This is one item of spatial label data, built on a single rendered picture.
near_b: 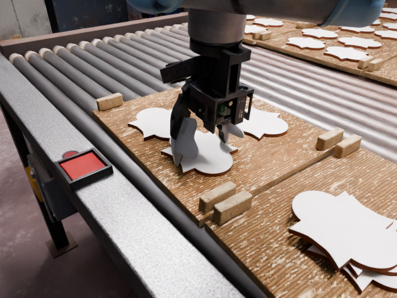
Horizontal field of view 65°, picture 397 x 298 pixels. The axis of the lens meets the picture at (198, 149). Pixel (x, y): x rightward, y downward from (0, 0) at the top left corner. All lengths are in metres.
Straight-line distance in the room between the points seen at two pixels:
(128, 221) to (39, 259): 1.28
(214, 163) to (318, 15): 0.33
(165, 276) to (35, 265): 1.34
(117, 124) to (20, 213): 1.40
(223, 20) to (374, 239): 0.32
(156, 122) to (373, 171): 0.41
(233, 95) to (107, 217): 0.26
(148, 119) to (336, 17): 0.48
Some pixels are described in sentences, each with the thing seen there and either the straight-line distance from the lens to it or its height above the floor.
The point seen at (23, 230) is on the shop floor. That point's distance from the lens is 1.91.
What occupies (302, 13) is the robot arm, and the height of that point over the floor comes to 1.21.
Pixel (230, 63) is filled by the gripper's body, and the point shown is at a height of 1.13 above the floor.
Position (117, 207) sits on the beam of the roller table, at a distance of 0.51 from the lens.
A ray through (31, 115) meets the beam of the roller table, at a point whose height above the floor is 0.92.
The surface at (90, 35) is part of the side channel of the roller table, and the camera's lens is 1.40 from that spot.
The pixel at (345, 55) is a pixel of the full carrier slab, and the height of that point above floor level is 0.95.
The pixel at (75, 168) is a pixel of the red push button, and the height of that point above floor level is 0.93.
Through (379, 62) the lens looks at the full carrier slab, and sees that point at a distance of 1.08.
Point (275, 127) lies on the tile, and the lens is 0.65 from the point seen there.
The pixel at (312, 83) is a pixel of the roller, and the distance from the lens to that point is 0.97.
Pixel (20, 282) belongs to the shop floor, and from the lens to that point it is 1.69.
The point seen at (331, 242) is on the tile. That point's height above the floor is 0.96.
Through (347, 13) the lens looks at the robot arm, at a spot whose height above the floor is 1.22.
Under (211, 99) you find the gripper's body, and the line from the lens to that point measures 0.42.
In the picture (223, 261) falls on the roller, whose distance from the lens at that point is 0.43.
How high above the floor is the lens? 1.26
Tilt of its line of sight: 34 degrees down
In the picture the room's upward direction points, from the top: straight up
